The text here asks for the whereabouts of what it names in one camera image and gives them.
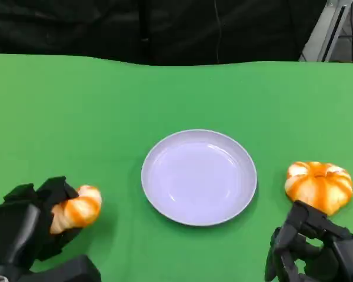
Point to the lilac plate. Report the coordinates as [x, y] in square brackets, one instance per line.
[198, 179]

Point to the grey metal frame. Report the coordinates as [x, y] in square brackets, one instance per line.
[326, 29]

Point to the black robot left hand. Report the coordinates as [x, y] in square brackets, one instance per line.
[14, 226]

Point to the green table cloth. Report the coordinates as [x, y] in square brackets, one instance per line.
[106, 117]

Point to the orange white toy bread roll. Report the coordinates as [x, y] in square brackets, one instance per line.
[79, 208]
[319, 185]

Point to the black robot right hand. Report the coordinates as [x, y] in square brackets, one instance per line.
[345, 258]

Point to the black backdrop curtain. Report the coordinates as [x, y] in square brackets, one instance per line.
[135, 26]

